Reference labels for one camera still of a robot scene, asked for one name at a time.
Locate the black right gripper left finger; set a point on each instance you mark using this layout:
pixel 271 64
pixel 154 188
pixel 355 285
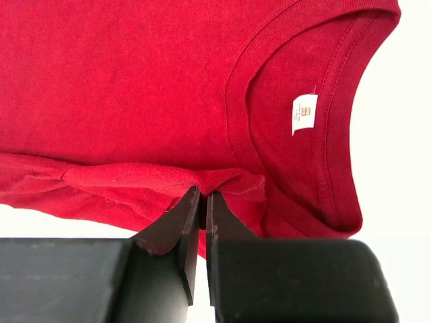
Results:
pixel 147 278

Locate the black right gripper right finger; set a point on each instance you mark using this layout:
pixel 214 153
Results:
pixel 253 279

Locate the red t-shirt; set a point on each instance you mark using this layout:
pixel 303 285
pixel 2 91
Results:
pixel 112 110

